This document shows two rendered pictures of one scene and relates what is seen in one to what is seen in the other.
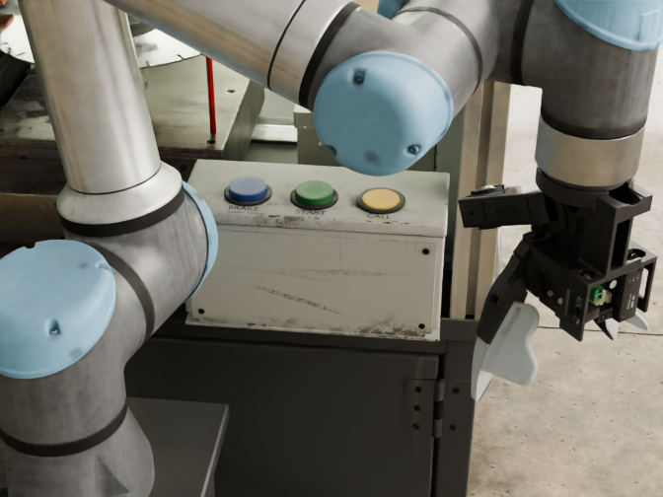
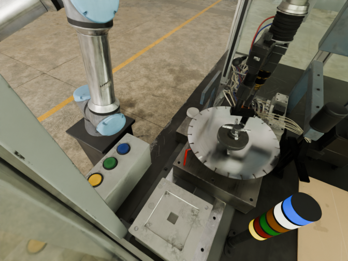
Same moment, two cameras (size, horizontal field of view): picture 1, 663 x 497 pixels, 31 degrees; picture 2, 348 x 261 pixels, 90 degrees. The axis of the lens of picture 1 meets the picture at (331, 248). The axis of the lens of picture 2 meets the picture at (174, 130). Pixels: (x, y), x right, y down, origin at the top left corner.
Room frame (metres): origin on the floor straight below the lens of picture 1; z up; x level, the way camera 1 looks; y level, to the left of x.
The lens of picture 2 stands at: (1.37, -0.18, 1.44)
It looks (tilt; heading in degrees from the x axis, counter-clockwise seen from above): 50 degrees down; 110
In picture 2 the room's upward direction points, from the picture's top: 4 degrees clockwise
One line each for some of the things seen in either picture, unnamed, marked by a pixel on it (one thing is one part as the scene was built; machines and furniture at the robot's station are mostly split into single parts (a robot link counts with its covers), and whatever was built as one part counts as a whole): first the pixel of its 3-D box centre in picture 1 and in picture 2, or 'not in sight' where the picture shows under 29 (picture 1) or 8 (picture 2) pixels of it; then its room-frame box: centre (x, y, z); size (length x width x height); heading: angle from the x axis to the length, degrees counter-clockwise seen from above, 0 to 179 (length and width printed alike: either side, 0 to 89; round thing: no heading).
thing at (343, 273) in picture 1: (316, 248); (118, 175); (1.09, 0.02, 0.82); 0.28 x 0.11 x 0.15; 84
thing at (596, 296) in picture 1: (582, 241); not in sight; (0.76, -0.19, 1.05); 0.09 x 0.08 x 0.12; 33
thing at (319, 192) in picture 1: (314, 197); (110, 163); (1.07, 0.02, 0.90); 0.04 x 0.04 x 0.02
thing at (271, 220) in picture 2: not in sight; (280, 218); (1.54, -0.01, 1.08); 0.05 x 0.04 x 0.03; 174
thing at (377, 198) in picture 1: (381, 206); (95, 180); (1.06, -0.05, 0.89); 0.04 x 0.04 x 0.02
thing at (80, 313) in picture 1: (54, 334); (91, 101); (0.81, 0.24, 0.91); 0.13 x 0.12 x 0.14; 156
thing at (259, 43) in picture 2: not in sight; (254, 70); (1.42, 0.35, 1.17); 0.06 x 0.05 x 0.20; 75
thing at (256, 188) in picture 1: (248, 193); (123, 148); (1.08, 0.09, 0.90); 0.04 x 0.04 x 0.02
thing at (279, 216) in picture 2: not in sight; (290, 214); (1.54, -0.01, 1.11); 0.05 x 0.04 x 0.03; 174
